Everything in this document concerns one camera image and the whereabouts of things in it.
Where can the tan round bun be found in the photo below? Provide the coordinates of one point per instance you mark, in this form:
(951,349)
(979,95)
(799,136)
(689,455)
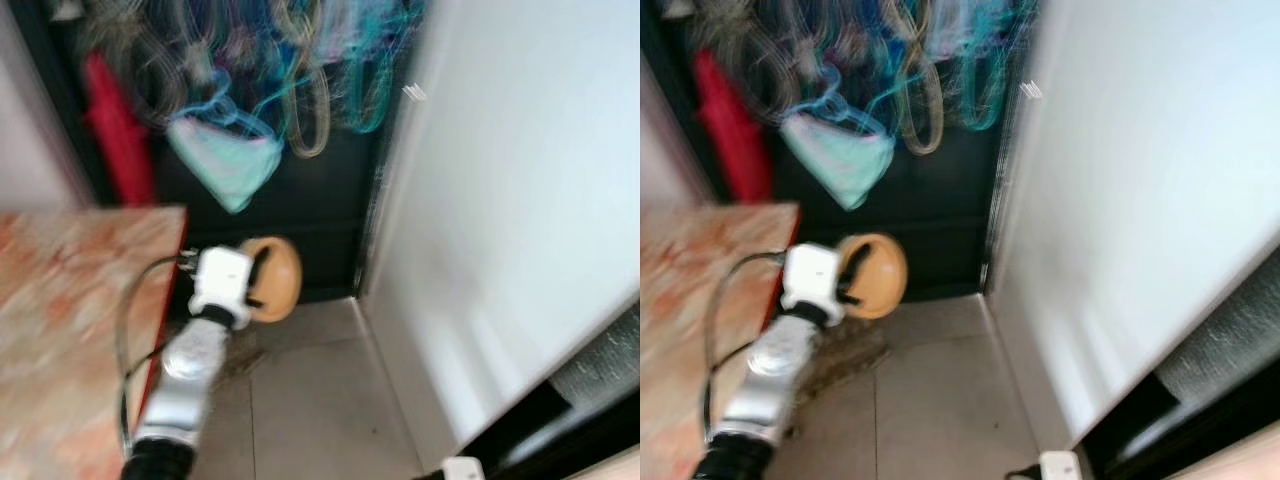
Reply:
(282,280)
(885,275)

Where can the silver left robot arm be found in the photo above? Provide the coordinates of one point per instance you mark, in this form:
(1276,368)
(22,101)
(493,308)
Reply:
(775,375)
(185,370)

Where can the white fridge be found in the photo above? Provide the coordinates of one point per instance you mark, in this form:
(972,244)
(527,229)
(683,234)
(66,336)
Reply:
(1130,190)
(510,200)

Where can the black door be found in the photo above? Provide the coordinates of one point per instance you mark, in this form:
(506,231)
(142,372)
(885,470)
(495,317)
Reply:
(940,215)
(320,210)

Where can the teal cloth pouch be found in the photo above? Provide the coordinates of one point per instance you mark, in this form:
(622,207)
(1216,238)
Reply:
(228,160)
(840,155)

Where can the pink marble table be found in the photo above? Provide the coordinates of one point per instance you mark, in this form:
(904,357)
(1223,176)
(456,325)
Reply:
(70,330)
(690,300)

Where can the grey textured panel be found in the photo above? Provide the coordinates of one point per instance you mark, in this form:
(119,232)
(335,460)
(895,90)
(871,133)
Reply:
(1225,340)
(600,365)

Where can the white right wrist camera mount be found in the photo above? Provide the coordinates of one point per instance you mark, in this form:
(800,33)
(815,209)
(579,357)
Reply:
(463,469)
(1060,466)

